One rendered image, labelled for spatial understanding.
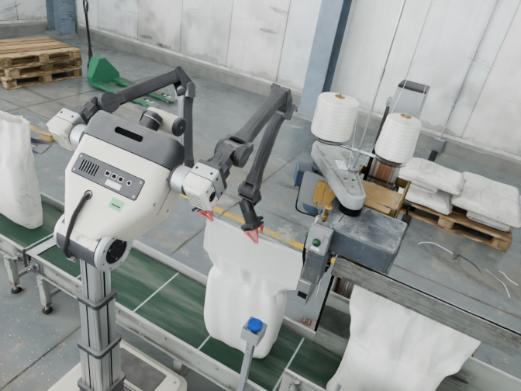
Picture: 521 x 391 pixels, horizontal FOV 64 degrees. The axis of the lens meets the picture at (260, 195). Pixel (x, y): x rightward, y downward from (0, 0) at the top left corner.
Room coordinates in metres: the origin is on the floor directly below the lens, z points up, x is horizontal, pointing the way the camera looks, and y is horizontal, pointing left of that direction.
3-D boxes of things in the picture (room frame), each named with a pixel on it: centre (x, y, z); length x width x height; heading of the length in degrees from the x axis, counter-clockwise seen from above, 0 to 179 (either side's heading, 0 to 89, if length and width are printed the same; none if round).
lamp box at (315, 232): (1.22, -0.23, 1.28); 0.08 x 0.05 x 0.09; 67
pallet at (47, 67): (5.90, 3.68, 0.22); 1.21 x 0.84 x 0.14; 157
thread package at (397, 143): (1.52, -0.47, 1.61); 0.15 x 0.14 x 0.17; 67
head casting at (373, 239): (1.31, -0.39, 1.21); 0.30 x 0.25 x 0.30; 67
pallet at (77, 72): (5.88, 3.69, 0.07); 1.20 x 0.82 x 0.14; 155
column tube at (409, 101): (1.73, -0.53, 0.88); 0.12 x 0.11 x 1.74; 157
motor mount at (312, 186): (1.65, -0.31, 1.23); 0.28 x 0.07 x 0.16; 67
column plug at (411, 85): (1.73, -0.53, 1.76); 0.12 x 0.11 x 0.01; 157
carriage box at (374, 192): (1.64, -0.49, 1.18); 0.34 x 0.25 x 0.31; 157
